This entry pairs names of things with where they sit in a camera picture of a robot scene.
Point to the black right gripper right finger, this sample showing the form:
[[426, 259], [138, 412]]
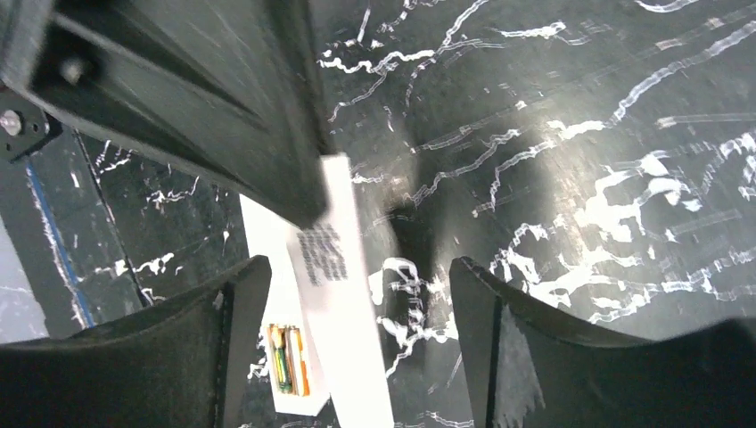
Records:
[[528, 364]]

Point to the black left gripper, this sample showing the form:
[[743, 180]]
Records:
[[226, 90]]

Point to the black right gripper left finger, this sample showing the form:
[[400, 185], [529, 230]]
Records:
[[180, 363]]

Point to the orange green battery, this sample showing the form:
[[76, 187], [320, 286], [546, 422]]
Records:
[[281, 365]]

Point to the long white rectangular block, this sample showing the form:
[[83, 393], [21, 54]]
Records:
[[268, 235]]

